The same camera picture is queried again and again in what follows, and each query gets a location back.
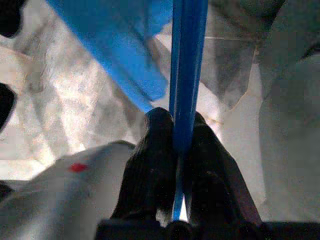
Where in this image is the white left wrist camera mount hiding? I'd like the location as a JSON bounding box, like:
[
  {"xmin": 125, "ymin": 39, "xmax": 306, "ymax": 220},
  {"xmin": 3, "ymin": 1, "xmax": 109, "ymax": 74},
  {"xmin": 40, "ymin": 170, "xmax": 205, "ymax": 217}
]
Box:
[{"xmin": 0, "ymin": 140, "xmax": 137, "ymax": 240}]

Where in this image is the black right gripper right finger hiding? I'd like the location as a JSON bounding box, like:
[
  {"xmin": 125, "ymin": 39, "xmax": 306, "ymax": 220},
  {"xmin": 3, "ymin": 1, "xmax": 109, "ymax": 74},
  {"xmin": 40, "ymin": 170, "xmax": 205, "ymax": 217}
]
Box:
[{"xmin": 183, "ymin": 111, "xmax": 263, "ymax": 225}]

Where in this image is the blue shirt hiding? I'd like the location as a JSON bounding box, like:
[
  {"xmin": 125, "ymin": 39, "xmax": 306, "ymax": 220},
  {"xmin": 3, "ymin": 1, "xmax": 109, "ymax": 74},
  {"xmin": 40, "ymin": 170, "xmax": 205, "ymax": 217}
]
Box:
[{"xmin": 46, "ymin": 0, "xmax": 173, "ymax": 113}]

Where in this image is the black garment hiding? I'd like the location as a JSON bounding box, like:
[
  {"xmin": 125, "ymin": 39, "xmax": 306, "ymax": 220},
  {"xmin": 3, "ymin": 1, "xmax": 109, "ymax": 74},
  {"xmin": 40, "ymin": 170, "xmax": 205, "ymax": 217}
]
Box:
[{"xmin": 0, "ymin": 0, "xmax": 27, "ymax": 131}]

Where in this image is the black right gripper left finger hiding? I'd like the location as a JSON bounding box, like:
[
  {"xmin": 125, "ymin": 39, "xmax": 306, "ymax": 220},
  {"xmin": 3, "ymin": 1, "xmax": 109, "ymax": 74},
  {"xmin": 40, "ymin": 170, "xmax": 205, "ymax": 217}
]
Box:
[{"xmin": 109, "ymin": 106, "xmax": 180, "ymax": 221}]

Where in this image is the grey leather sofa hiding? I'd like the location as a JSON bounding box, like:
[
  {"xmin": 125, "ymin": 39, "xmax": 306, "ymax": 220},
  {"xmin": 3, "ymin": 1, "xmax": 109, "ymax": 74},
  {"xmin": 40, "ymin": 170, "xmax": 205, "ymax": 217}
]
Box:
[{"xmin": 207, "ymin": 0, "xmax": 320, "ymax": 223}]

